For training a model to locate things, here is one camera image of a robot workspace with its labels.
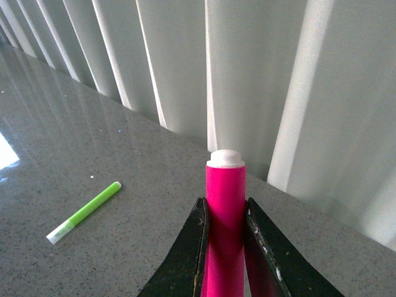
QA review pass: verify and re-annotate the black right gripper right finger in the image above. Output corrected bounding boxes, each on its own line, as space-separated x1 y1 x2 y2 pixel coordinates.
244 197 343 297

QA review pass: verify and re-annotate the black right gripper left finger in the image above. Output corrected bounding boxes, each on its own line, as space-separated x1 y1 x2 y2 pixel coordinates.
138 197 210 296

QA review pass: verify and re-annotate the pink highlighter pen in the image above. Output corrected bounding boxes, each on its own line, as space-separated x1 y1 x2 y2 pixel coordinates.
200 148 252 297

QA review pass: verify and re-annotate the green highlighter pen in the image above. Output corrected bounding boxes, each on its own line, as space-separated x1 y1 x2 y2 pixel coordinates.
46 181 122 244

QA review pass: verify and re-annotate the white pleated curtain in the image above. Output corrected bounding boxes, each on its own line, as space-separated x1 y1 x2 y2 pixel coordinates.
1 1 395 249

